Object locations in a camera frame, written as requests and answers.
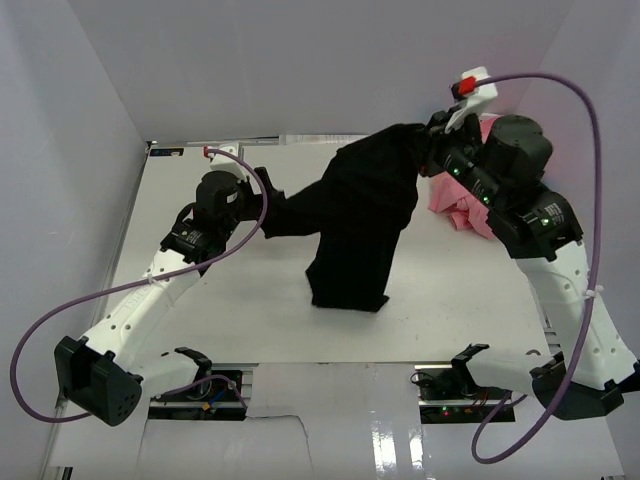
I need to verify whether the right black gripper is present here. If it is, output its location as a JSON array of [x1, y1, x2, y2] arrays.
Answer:
[[399, 106, 499, 207]]

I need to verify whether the black t shirt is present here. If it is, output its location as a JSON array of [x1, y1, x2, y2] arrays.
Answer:
[[262, 123, 425, 312]]

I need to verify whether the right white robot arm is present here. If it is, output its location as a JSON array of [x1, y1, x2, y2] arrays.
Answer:
[[425, 111, 639, 420]]

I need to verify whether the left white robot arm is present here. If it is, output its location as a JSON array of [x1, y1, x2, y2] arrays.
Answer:
[[54, 170, 264, 426]]

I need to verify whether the printed paper at back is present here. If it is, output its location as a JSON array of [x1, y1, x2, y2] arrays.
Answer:
[[278, 134, 367, 145]]

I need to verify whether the pink t shirt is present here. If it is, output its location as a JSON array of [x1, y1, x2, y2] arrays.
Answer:
[[427, 113, 504, 236]]

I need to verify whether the black label sticker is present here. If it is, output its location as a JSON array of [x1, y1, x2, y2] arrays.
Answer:
[[148, 148, 184, 157]]

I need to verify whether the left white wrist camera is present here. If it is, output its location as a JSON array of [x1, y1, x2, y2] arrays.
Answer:
[[203, 142, 248, 180]]

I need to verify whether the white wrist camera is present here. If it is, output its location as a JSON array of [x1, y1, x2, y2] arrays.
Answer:
[[444, 66, 498, 134], [203, 142, 248, 180]]

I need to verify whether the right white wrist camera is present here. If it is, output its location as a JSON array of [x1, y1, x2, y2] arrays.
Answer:
[[444, 66, 498, 134]]

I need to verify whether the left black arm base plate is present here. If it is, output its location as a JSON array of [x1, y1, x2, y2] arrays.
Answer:
[[148, 368, 253, 421]]

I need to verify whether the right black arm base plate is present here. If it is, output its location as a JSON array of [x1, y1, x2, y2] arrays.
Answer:
[[409, 364, 506, 425]]

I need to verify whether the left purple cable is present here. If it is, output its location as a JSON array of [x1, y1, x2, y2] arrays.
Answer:
[[9, 147, 271, 424]]

